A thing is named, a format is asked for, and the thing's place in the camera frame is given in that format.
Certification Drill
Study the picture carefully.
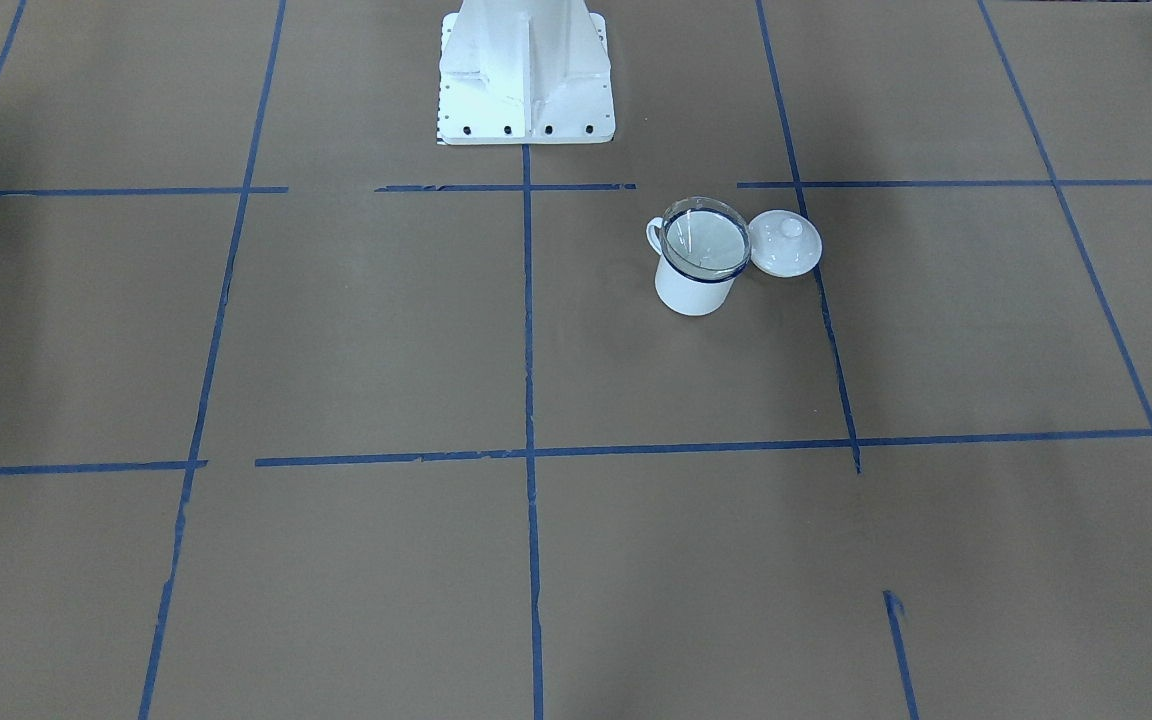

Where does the white enamel cup blue rim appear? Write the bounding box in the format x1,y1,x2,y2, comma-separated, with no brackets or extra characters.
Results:
646,217,742,316

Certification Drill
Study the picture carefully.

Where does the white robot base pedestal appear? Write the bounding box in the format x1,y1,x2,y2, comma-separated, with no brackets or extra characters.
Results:
435,1,617,146

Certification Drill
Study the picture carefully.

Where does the clear glass funnel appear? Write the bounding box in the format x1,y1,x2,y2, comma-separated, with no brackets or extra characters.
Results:
653,196,753,285

